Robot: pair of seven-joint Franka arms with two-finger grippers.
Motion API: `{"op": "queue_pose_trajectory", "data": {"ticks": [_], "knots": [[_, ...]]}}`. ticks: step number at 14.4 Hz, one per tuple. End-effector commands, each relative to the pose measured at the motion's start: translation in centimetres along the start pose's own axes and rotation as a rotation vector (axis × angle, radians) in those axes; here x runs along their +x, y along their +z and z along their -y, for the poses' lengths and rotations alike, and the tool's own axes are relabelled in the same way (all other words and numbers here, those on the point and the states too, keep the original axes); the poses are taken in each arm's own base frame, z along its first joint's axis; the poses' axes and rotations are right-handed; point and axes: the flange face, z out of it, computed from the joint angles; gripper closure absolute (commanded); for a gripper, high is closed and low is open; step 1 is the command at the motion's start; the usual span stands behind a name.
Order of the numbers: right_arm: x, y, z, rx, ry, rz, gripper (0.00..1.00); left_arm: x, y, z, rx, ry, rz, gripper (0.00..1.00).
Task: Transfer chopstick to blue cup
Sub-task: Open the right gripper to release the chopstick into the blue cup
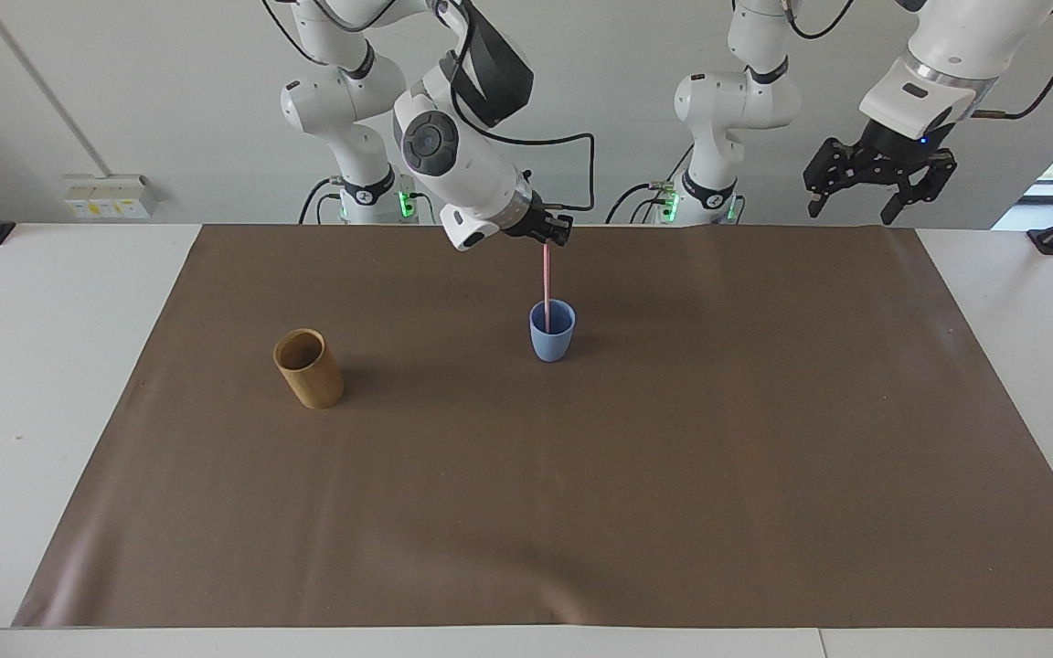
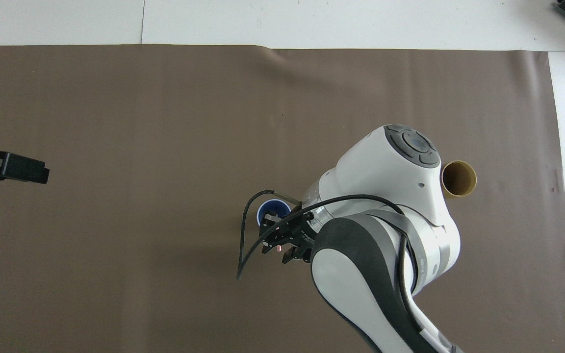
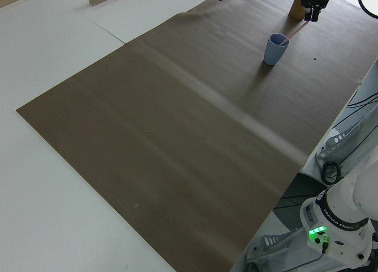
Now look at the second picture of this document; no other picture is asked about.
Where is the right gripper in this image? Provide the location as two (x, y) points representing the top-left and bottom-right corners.
(258, 210), (319, 265)

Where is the brown cardboard cup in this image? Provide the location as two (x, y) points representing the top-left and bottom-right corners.
(440, 160), (478, 198)

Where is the black cable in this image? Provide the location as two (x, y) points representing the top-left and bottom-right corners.
(236, 190), (423, 300)

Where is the blue cup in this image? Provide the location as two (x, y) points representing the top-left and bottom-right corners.
(256, 198), (293, 229)

